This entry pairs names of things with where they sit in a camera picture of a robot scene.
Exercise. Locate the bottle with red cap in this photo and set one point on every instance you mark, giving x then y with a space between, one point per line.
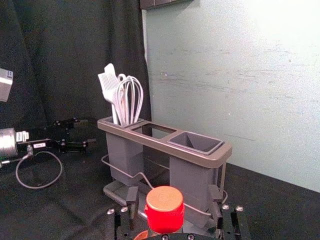
163 215

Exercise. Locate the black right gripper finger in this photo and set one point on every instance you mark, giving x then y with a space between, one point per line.
77 147
132 200
217 217
75 122

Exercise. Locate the grey rack with steel bars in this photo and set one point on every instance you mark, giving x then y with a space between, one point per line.
150 140

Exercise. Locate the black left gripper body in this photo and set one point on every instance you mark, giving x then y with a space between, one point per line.
47 143

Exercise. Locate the pale grey whisk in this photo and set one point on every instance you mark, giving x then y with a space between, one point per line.
130 100

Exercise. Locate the grey plastic rack cup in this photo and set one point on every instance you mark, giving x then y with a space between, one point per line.
192 180
123 155

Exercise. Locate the white pastry brush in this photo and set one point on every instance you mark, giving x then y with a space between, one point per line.
107 87

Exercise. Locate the white spatula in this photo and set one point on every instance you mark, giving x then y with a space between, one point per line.
110 68

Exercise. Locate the black table cloth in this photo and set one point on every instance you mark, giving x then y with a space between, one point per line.
62 55

